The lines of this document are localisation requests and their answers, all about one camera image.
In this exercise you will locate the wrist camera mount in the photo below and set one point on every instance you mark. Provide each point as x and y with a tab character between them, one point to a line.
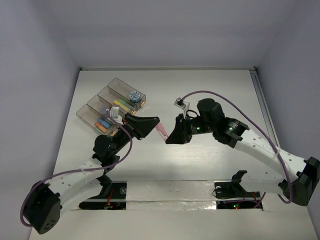
115	114
182	104

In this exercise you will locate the blue clear clip pen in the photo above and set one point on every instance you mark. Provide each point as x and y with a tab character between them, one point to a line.
103	123

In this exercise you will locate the orange clear clip pen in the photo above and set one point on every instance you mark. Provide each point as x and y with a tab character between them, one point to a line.
100	127

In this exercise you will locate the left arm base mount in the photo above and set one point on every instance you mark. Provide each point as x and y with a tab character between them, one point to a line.
111	197

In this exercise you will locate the aluminium rail right edge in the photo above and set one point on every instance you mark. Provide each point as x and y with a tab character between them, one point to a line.
264	107

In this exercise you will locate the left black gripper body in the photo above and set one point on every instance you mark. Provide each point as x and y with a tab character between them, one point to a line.
133	125

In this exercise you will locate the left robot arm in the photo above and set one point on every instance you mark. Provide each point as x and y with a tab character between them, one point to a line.
50	198

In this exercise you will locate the blue slime jar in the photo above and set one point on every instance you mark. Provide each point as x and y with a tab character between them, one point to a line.
134	96

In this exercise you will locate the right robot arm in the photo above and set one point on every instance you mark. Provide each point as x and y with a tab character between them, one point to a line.
298	177

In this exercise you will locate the green clear clip pen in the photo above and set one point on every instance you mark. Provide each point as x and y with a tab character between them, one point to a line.
100	131

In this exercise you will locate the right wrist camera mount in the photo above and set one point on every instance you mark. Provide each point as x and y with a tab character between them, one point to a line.
182	104

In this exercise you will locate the smoky clear drawer organizer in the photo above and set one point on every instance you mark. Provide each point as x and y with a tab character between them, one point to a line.
118	98

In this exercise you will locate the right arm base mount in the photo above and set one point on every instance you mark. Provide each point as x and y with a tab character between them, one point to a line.
232	196

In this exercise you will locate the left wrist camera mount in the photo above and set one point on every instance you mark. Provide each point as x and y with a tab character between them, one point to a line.
115	114

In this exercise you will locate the yellow highlighter pen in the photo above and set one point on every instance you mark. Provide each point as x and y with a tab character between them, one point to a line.
122	106

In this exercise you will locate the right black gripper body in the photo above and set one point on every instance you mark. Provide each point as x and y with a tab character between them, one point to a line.
196	125

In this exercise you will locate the green highlighter pen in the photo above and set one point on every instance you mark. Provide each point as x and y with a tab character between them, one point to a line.
123	102

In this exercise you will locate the pink clear clip pen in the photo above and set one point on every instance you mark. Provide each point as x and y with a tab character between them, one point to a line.
162	132

